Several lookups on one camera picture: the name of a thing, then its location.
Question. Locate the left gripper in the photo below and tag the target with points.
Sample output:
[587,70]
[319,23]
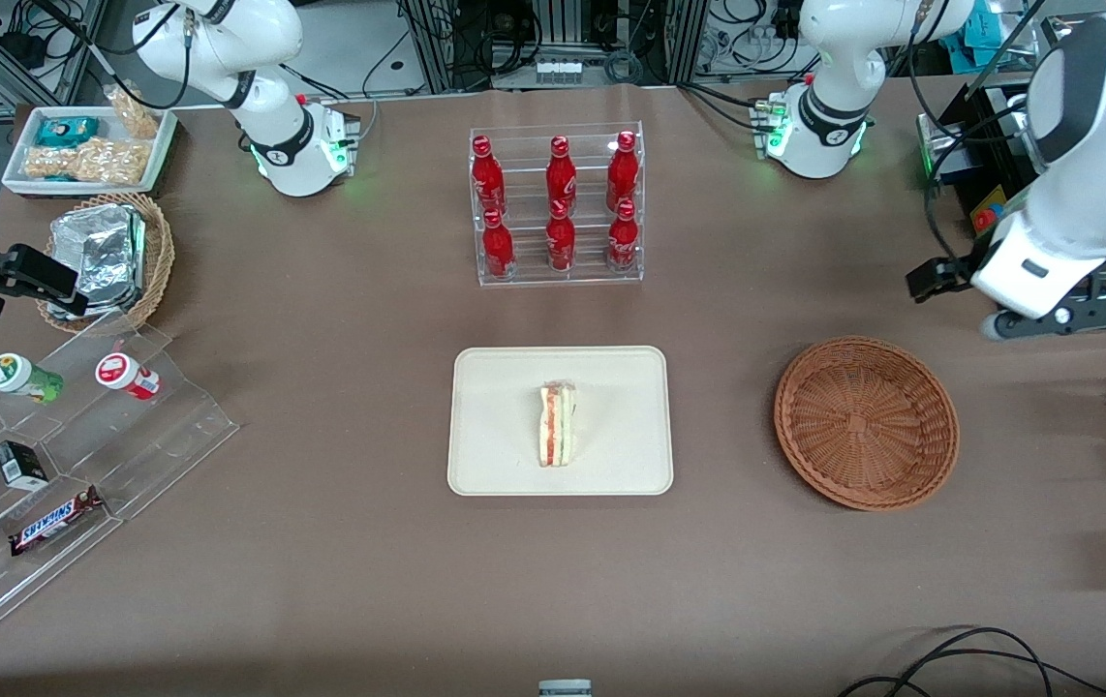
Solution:
[947,272]

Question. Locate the triangle sandwich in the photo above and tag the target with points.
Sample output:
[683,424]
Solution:
[558,426]

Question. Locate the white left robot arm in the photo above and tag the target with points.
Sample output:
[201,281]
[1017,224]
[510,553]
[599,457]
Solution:
[839,58]

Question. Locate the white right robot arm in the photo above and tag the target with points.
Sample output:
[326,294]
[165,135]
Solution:
[224,39]

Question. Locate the light wicker basket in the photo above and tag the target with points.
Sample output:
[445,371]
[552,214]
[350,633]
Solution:
[161,261]

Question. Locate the brown wicker basket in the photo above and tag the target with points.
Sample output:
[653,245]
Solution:
[863,421]

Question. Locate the cream rectangular tray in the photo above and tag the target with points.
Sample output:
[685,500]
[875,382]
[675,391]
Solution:
[611,426]

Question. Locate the aluminium foil container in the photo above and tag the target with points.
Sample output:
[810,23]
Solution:
[98,252]

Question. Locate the green white-capped bottle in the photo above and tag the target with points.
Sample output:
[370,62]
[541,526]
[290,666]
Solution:
[11,373]

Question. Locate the large clear peanut bag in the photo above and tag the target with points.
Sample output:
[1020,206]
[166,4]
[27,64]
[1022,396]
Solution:
[86,160]

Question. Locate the red white yogurt bottle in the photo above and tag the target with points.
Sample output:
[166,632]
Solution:
[117,370]

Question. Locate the teal snack packet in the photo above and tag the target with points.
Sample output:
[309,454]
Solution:
[67,131]

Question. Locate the white plastic snack bin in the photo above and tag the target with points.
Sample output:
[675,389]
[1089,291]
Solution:
[156,160]

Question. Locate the small black carton box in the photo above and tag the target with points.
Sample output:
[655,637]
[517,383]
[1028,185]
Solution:
[20,467]

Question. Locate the small clear peanut bag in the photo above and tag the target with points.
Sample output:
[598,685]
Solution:
[132,111]

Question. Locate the clear acrylic stepped shelf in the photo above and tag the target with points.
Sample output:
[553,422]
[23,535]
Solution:
[175,426]

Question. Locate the Snickers chocolate bar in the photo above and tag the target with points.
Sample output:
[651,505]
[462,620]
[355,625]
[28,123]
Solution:
[54,523]

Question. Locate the red cola bottle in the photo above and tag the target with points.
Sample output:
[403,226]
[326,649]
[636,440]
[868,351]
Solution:
[487,174]
[623,235]
[561,237]
[561,174]
[498,247]
[623,169]

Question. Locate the clear acrylic bottle rack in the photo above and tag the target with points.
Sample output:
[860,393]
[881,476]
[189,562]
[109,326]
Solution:
[592,276]

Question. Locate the grey terminal block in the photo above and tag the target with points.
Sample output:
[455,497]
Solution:
[563,71]

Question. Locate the small grey device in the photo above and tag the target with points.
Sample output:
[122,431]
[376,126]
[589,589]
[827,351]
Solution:
[565,689]

